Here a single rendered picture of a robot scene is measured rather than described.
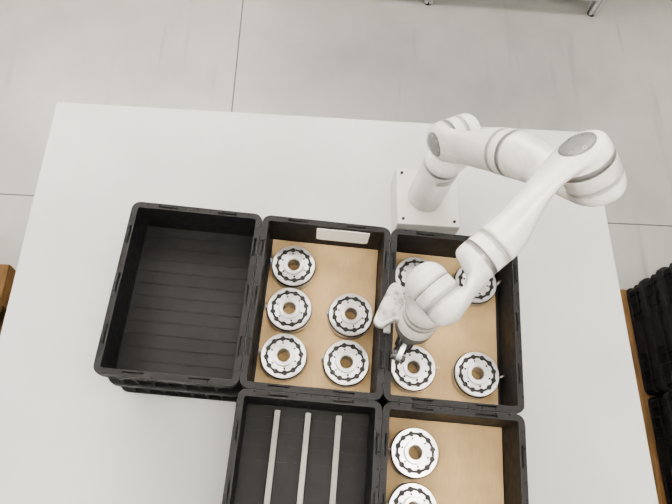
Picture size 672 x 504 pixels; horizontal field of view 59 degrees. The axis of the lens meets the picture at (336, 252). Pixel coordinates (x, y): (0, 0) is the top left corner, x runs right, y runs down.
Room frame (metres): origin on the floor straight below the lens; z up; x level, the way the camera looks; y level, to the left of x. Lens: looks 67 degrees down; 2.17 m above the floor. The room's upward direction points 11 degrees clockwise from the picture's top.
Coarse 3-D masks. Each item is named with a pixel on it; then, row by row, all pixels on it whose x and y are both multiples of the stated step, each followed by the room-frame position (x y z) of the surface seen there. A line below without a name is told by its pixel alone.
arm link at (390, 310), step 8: (392, 288) 0.39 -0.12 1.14; (400, 288) 0.39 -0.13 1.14; (384, 296) 0.38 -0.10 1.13; (392, 296) 0.38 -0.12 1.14; (400, 296) 0.38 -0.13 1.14; (384, 304) 0.36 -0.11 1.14; (392, 304) 0.36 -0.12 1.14; (400, 304) 0.36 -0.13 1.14; (384, 312) 0.34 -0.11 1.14; (392, 312) 0.35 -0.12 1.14; (400, 312) 0.34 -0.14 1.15; (376, 320) 0.33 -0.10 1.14; (384, 320) 0.33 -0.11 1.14; (392, 320) 0.33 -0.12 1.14; (400, 320) 0.33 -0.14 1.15; (400, 328) 0.32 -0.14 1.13; (408, 328) 0.31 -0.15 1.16; (408, 336) 0.31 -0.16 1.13; (416, 336) 0.31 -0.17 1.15; (424, 336) 0.31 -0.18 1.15
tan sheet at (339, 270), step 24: (336, 264) 0.54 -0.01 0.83; (360, 264) 0.56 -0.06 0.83; (312, 288) 0.47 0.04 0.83; (336, 288) 0.48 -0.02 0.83; (360, 288) 0.49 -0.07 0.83; (264, 312) 0.39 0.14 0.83; (288, 312) 0.40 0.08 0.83; (312, 312) 0.41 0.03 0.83; (264, 336) 0.33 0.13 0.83; (312, 336) 0.36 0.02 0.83; (336, 336) 0.37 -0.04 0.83; (312, 360) 0.30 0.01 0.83; (288, 384) 0.24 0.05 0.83; (312, 384) 0.25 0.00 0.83; (360, 384) 0.27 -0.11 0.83
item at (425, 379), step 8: (408, 352) 0.35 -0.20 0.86; (416, 352) 0.36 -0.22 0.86; (424, 352) 0.36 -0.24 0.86; (392, 360) 0.33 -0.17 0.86; (424, 360) 0.34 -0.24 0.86; (432, 360) 0.34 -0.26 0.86; (392, 368) 0.31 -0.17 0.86; (400, 368) 0.31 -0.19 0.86; (424, 368) 0.32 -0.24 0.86; (432, 368) 0.33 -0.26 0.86; (400, 376) 0.30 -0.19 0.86; (424, 376) 0.31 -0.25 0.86; (432, 376) 0.31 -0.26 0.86; (400, 384) 0.28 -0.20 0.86; (408, 384) 0.28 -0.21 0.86; (416, 384) 0.29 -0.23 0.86; (424, 384) 0.29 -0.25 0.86
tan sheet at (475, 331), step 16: (400, 256) 0.60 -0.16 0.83; (416, 256) 0.61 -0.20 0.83; (432, 256) 0.61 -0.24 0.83; (448, 272) 0.58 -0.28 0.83; (464, 320) 0.46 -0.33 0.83; (480, 320) 0.47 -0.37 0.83; (432, 336) 0.41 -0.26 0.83; (448, 336) 0.42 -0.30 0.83; (464, 336) 0.42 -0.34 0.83; (480, 336) 0.43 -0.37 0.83; (432, 352) 0.37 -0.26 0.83; (448, 352) 0.38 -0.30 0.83; (464, 352) 0.39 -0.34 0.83; (480, 352) 0.39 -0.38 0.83; (496, 352) 0.40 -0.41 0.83; (416, 368) 0.33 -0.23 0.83; (448, 368) 0.34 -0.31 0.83; (432, 384) 0.30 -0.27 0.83; (448, 384) 0.31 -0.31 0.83; (464, 400) 0.28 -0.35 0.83; (480, 400) 0.28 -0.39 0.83; (496, 400) 0.29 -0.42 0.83
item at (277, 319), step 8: (288, 288) 0.45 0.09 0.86; (272, 296) 0.42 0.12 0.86; (280, 296) 0.43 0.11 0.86; (288, 296) 0.43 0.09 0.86; (296, 296) 0.43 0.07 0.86; (304, 296) 0.44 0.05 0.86; (272, 304) 0.40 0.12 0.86; (304, 304) 0.42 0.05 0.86; (272, 312) 0.39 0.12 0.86; (304, 312) 0.40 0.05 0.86; (272, 320) 0.37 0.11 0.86; (280, 320) 0.37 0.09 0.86; (288, 320) 0.37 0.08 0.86; (296, 320) 0.38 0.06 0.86; (304, 320) 0.38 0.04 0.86; (280, 328) 0.35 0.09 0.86; (288, 328) 0.36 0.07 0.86; (296, 328) 0.36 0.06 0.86
